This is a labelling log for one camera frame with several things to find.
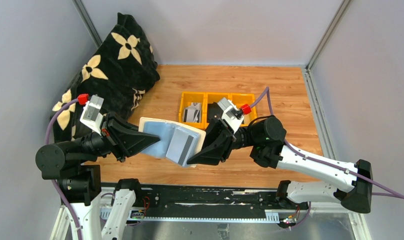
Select grey striped card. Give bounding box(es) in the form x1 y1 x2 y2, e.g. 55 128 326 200
166 127 200 167

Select beige leather card holder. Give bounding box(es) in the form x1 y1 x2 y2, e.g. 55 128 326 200
138 117 206 168

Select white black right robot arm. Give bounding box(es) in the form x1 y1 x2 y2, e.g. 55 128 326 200
187 115 373 214

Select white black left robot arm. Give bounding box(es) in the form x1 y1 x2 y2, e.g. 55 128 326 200
35 113 160 240

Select black cards in bin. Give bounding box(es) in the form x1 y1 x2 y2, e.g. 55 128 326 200
206 102 223 124

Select white cards in bin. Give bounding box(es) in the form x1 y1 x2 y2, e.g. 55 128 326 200
182 102 202 123

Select yellow bin right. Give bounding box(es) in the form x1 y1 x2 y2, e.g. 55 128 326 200
229 93 258 127

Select yellow bin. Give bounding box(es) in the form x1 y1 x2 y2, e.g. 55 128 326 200
229 93 258 127
203 92 230 129
178 91 206 129

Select yellow bin middle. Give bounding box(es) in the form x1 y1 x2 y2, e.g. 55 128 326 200
203 92 230 129

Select yellow bin left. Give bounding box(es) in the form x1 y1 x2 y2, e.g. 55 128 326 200
178 91 206 129

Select black floral plush blanket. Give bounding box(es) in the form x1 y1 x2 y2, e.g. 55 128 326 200
49 12 161 153

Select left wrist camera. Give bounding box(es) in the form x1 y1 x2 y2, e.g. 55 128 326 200
80 95 104 135

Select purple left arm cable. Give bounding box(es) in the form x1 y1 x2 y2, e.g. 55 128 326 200
44 98 84 240

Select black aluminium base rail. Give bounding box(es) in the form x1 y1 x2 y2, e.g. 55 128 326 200
59 183 364 229

